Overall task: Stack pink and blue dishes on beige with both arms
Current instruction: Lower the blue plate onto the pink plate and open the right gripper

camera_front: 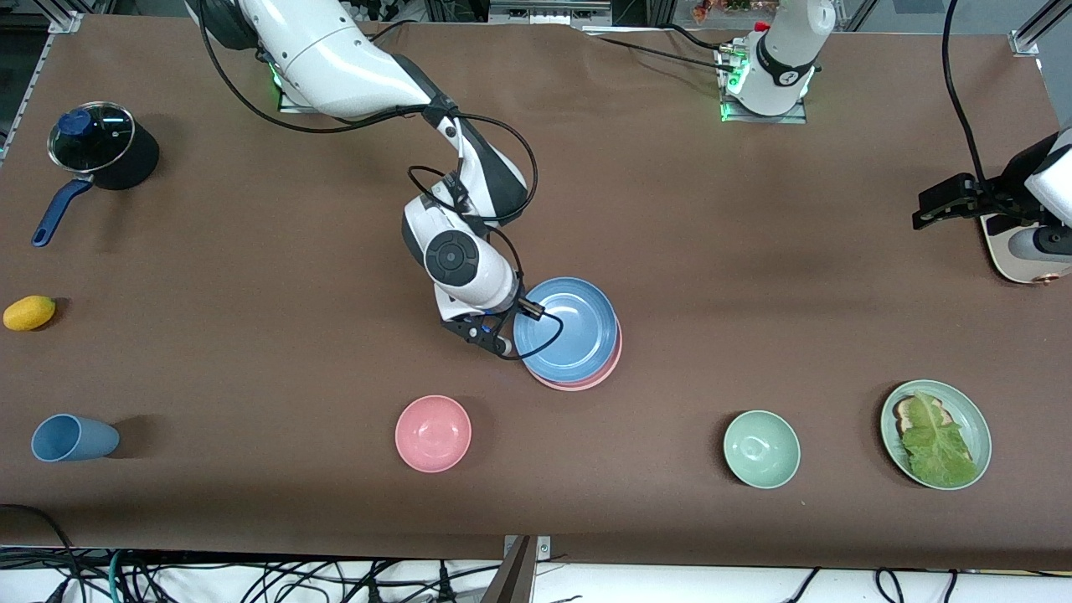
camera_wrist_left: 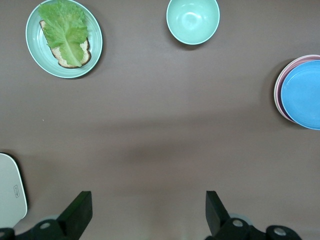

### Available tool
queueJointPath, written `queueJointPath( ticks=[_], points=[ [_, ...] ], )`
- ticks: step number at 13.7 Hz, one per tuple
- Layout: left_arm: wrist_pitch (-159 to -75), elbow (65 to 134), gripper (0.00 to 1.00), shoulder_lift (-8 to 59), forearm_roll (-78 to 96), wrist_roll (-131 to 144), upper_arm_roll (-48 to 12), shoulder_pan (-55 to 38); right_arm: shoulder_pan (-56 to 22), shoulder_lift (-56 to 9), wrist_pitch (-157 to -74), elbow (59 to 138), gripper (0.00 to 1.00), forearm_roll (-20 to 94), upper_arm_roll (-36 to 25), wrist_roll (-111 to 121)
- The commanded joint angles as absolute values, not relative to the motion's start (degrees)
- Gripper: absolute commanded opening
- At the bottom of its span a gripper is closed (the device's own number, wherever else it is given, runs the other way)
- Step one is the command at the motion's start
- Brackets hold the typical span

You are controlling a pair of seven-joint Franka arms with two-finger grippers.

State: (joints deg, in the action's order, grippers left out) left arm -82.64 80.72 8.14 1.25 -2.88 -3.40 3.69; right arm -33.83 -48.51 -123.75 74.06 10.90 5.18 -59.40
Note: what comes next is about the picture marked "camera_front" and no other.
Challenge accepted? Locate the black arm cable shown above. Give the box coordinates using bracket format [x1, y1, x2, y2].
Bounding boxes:
[942, 0, 1006, 193]
[197, 0, 564, 361]

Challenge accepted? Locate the dark slanted bar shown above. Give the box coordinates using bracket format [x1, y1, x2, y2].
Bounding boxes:
[480, 536, 538, 603]

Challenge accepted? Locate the black base cable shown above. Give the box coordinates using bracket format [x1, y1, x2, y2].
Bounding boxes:
[586, 29, 738, 75]
[339, 17, 428, 53]

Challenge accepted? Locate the yellow lemon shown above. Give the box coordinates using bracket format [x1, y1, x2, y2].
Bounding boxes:
[3, 295, 57, 332]

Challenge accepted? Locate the black pot with glass lid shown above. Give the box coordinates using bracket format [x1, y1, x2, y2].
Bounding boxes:
[32, 100, 161, 248]

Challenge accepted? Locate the aluminium frame rail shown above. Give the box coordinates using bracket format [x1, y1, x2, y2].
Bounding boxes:
[488, 0, 614, 26]

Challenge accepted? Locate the pink shallow bowl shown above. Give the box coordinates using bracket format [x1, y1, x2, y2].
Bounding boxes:
[528, 322, 624, 393]

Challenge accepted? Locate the green lettuce leaf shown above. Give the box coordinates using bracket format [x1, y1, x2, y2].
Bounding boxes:
[900, 390, 979, 488]

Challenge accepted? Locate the green plate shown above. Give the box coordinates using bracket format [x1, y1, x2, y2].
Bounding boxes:
[879, 379, 993, 491]

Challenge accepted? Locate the blue plastic cup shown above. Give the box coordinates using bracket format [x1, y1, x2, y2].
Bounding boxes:
[31, 414, 121, 463]

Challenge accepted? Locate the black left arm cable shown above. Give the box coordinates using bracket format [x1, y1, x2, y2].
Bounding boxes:
[942, 0, 1006, 193]

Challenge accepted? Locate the beige toaster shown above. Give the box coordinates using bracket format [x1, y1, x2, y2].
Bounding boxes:
[980, 214, 1072, 286]

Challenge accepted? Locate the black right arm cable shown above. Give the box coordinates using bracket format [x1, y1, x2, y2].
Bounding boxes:
[197, 0, 564, 361]

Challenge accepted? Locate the black floor cable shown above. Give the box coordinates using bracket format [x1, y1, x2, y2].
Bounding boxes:
[0, 502, 80, 603]

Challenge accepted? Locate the toasted bread slice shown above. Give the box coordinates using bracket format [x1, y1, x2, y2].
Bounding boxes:
[893, 396, 946, 436]

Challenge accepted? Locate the small deep green bowl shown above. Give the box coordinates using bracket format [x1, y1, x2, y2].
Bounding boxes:
[723, 410, 801, 489]

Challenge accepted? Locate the small deep pink bowl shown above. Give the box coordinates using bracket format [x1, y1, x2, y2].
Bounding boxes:
[394, 394, 472, 474]

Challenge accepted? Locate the blue shallow bowl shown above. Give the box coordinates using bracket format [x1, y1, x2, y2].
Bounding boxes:
[513, 276, 619, 384]

